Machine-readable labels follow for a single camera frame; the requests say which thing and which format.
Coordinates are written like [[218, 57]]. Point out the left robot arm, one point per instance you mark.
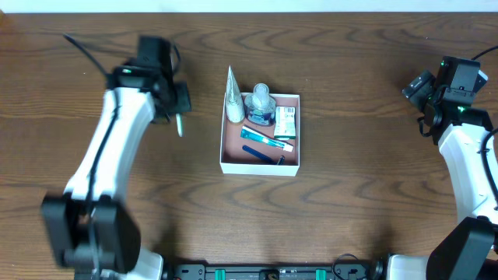
[[89, 227]]

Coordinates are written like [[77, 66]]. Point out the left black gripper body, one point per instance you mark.
[[180, 98]]

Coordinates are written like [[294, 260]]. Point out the white cardboard box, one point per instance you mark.
[[243, 156]]

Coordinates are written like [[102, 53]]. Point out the red green toothpaste tube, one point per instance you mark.
[[251, 134]]

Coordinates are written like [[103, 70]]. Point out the green white toothbrush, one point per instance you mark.
[[179, 122]]

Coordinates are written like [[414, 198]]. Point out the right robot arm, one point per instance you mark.
[[464, 136]]

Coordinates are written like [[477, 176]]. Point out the white lotion tube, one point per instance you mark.
[[233, 101]]

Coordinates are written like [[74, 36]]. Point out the blue disposable razor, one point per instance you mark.
[[263, 157]]

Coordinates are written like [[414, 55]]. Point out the clear pump soap bottle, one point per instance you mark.
[[259, 106]]

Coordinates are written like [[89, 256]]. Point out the green white soap box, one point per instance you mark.
[[285, 123]]

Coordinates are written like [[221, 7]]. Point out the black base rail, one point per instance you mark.
[[343, 269]]

